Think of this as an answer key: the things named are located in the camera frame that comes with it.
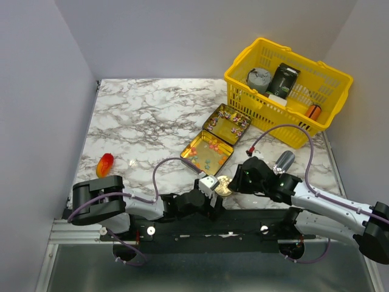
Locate gold jar lid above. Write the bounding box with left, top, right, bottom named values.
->
left=215, top=175, right=232, bottom=196

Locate silver metal scoop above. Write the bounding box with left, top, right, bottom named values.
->
left=273, top=150, right=295, bottom=175

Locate hinged candy tin box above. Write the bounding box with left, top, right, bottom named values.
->
left=181, top=103, right=251, bottom=176

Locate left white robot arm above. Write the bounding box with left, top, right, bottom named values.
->
left=68, top=175, right=225, bottom=240

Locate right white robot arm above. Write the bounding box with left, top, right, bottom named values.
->
left=228, top=157, right=388, bottom=265

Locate white box in basket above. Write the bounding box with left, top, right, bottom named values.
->
left=268, top=94, right=287, bottom=107

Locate orange cylinder bottle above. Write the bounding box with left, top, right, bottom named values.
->
left=305, top=104, right=322, bottom=120

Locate orange red toy fruit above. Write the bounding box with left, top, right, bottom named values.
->
left=95, top=153, right=114, bottom=178

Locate black product box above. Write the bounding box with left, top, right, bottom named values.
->
left=267, top=63, right=300, bottom=99

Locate grey tape roll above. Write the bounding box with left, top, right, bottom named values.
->
left=246, top=68, right=272, bottom=94

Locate yellow plastic basket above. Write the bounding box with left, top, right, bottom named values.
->
left=224, top=38, right=353, bottom=148

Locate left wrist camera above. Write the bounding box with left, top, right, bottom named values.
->
left=198, top=175, right=219, bottom=199

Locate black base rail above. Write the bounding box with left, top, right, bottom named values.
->
left=100, top=207, right=320, bottom=260

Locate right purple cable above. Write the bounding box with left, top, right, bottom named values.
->
left=250, top=124, right=389, bottom=265

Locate aluminium frame rail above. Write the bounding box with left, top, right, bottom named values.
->
left=48, top=218, right=104, bottom=244

